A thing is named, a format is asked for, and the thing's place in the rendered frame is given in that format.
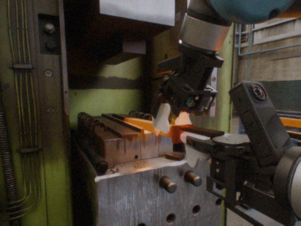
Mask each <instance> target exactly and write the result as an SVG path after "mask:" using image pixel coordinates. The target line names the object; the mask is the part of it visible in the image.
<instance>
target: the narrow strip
mask: <svg viewBox="0 0 301 226"><path fill-rule="evenodd" d="M58 6H59V24H60V34H61V52H62V70H63V96H64V110H65V113H66V115H70V109H69V89H68V80H67V61H66V41H65V22H64V3H63V0H58Z"/></svg>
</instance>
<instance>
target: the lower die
mask: <svg viewBox="0 0 301 226"><path fill-rule="evenodd" d="M113 114H116V113H113ZM116 115H120V116H123V117H126V118H136V117H133V116H129V115H126V114H116ZM93 117H95V118H97V119H99V120H101V121H102V122H104V123H105V124H106V127H107V130H106V131H104V126H103V127H102V128H101V126H100V124H99V126H98V127H97V125H95V146H96V150H97V152H99V153H100V155H101V156H102V157H103V158H104V159H105V160H106V162H107V163H108V166H110V165H115V164H121V163H126V162H130V161H137V160H143V159H148V158H154V157H160V156H165V155H166V154H167V153H169V152H173V143H172V138H171V137H166V136H163V135H159V136H158V137H157V136H156V135H155V133H146V134H145V133H144V129H143V128H141V127H138V126H135V125H133V124H130V123H127V122H125V121H123V120H121V119H118V118H115V117H113V116H110V115H107V114H106V113H102V115H101V116H93ZM136 155H138V159H136V158H135V156H136Z"/></svg>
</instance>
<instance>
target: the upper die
mask: <svg viewBox="0 0 301 226"><path fill-rule="evenodd" d="M174 17H175V0H84V2H83V4H82V6H81V8H80V11H79V13H78V16H77V18H76V19H75V21H74V33H75V48H85V49H91V50H98V49H99V48H100V47H101V46H103V45H104V44H106V43H107V42H108V41H110V40H111V39H112V38H114V37H115V36H116V35H118V34H119V33H120V32H122V31H125V32H134V33H141V34H145V40H148V39H150V38H152V37H154V36H156V35H159V34H161V33H163V32H165V31H166V30H168V29H170V28H172V27H174Z"/></svg>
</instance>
